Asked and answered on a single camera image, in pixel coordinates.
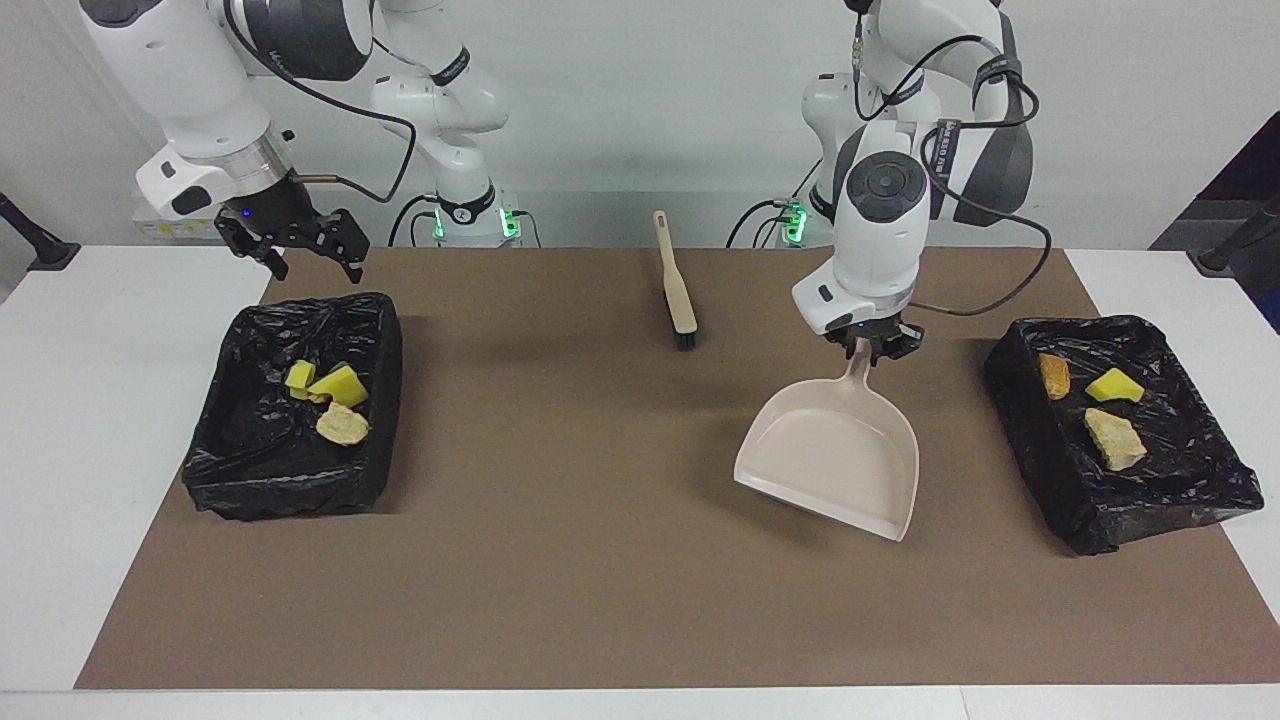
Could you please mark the pale flaky pastry piece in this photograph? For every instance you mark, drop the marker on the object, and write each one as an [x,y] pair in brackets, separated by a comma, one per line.
[342,425]

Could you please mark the bin with black bag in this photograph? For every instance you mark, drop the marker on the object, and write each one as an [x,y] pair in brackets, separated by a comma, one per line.
[1180,480]
[250,450]

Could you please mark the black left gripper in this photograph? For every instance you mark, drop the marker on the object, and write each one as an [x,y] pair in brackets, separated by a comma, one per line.
[880,335]

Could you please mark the yellow green sponge wedge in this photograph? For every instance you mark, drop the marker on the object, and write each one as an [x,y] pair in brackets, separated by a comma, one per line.
[340,385]

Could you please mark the black stand leg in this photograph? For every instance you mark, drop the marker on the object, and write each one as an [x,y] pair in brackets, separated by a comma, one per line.
[1235,245]
[40,248]

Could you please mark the brown table mat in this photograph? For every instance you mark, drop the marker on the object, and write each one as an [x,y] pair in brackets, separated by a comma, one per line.
[640,640]

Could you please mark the dark partition panel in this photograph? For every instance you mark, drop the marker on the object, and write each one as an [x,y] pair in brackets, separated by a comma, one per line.
[1255,165]

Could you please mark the green yellow sponge piece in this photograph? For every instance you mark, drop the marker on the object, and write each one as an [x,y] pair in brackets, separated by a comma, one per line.
[1113,386]

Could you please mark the orange striped croissant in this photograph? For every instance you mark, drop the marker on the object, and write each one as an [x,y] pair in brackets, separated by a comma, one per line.
[1054,376]

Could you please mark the notched yellow sponge piece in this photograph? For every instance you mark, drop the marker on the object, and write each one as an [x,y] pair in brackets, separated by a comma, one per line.
[299,376]

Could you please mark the round brown bread roll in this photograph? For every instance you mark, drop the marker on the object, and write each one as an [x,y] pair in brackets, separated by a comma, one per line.
[1115,438]

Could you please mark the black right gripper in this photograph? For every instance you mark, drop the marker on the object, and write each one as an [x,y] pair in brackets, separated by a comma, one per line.
[275,205]

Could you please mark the beige brush black bristles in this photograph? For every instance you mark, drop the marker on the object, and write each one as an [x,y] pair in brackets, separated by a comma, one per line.
[680,300]

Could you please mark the beige plastic dustpan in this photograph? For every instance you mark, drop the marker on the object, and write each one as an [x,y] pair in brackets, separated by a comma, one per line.
[835,460]

